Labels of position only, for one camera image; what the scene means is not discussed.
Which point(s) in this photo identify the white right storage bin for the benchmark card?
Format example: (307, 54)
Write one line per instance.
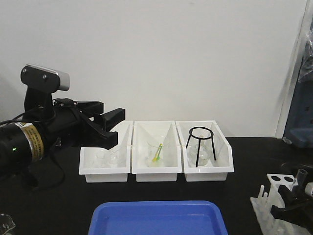
(214, 170)

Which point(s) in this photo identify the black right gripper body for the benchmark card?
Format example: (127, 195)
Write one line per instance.
(309, 189)

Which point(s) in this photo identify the clear glass beaker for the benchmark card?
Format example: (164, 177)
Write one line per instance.
(7, 225)

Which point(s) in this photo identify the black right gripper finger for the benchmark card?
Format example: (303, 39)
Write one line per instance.
(298, 215)
(295, 197)

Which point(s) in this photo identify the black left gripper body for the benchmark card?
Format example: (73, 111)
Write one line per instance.
(65, 128)

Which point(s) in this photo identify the black wire tripod stand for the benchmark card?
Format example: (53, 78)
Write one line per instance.
(202, 133)

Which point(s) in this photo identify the yellow green plastic dropper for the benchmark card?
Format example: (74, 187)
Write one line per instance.
(157, 154)

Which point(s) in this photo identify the white left storage bin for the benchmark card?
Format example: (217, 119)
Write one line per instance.
(108, 175)

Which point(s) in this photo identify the clear beaker in middle bin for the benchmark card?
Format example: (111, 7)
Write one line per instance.
(157, 147)

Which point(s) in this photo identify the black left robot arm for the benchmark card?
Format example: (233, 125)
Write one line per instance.
(22, 143)

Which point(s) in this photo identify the blue plastic tray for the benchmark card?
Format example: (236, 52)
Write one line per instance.
(188, 217)

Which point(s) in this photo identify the white storage bin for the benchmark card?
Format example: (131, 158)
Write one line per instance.
(214, 170)
(108, 175)
(143, 130)

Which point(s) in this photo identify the clear glass test tube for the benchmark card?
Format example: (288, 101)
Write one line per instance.
(299, 180)

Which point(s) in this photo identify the small glassware in left bin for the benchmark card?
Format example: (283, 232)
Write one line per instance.
(107, 158)

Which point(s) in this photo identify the white middle storage bin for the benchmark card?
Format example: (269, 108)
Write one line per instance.
(143, 130)

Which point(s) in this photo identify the clear conical flask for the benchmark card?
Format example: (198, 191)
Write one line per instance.
(199, 152)

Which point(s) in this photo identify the blue grey cabinet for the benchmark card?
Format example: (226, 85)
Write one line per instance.
(299, 127)

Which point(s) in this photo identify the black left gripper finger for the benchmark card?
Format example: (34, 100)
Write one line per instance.
(98, 134)
(110, 119)

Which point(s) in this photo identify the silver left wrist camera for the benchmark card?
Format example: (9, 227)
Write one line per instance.
(44, 79)

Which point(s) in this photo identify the white test tube rack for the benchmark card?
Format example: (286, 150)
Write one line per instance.
(265, 200)

